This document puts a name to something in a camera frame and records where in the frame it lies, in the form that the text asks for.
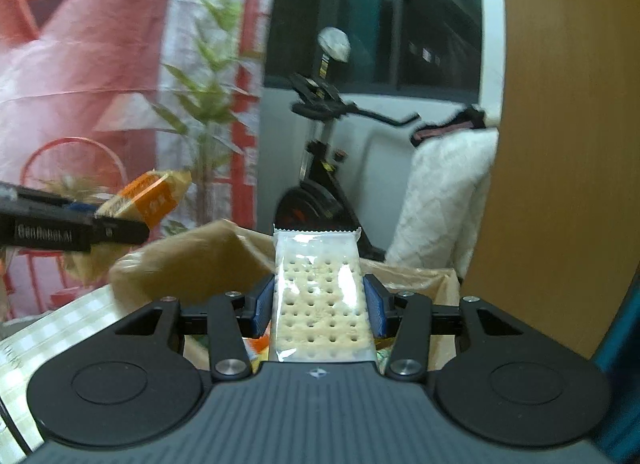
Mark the black exercise bike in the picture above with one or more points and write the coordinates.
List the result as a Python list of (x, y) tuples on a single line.
[(315, 194)]

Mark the white plastic bag cover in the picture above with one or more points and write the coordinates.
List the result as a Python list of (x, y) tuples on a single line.
[(334, 44)]

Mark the brown cardboard box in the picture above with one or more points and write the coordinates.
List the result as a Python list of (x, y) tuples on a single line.
[(445, 344)]

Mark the black and pink garment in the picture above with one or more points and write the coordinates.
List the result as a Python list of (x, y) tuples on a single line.
[(435, 133)]

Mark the orange label bread packet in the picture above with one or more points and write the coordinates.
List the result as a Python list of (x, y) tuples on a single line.
[(155, 194)]

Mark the clear cracker packet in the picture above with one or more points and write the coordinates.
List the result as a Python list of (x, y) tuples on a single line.
[(320, 304)]

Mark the wooden board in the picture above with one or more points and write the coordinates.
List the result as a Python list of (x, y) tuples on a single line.
[(560, 144)]

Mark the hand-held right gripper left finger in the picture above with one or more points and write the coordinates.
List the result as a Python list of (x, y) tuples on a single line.
[(264, 306)]

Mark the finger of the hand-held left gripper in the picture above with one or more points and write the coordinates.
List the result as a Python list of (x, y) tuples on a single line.
[(122, 233), (45, 196)]

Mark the cardboard box with plastic liner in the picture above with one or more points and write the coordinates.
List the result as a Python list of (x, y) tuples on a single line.
[(200, 254)]

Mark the printed backdrop cloth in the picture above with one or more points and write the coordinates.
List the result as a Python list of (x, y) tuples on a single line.
[(100, 44)]

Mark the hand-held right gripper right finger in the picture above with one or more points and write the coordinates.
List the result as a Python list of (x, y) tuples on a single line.
[(376, 306)]

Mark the blue curtain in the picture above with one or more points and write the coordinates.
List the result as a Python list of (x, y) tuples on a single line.
[(625, 344)]

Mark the white quilted blanket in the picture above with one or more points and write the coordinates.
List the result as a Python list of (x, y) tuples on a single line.
[(440, 194)]

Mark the dark window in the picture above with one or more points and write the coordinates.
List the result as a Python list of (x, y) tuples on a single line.
[(400, 19)]

